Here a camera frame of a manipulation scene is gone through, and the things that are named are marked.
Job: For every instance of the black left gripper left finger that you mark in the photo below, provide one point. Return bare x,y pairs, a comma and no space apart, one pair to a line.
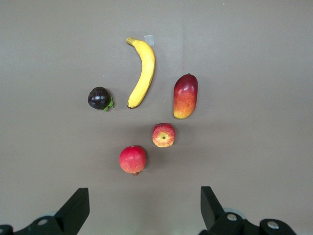
73,213

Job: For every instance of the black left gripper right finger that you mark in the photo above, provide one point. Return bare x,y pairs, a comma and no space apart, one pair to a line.
212,213

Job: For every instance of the red yellow apple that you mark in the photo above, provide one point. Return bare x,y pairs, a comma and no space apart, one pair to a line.
163,135

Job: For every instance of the yellow banana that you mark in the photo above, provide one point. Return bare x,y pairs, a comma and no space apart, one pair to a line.
146,61

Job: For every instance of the red pomegranate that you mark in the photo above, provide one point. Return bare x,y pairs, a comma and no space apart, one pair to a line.
132,160

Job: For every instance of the dark purple mangosteen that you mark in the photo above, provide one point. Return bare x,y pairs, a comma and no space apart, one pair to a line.
99,98

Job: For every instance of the red yellow mango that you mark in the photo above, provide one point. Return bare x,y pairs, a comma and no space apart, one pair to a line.
185,98

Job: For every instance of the small clear tape piece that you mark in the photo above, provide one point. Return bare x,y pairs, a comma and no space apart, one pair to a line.
149,39

